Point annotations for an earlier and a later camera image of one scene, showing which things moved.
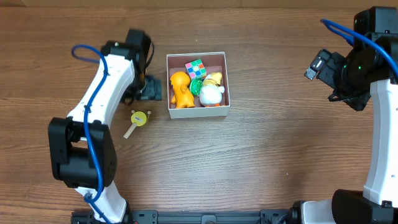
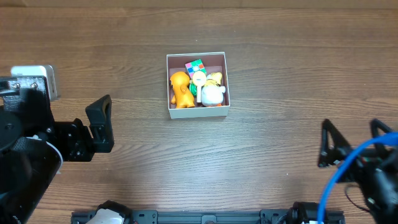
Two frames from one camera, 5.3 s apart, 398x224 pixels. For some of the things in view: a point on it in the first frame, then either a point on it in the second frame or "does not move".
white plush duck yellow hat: x=211 y=93 does not move
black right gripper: x=337 y=94 → x=351 y=158
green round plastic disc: x=196 y=86 does not move
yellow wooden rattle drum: x=138 y=118 → x=199 y=79
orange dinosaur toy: x=183 y=96 does not move
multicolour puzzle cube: x=196 y=70 does not move
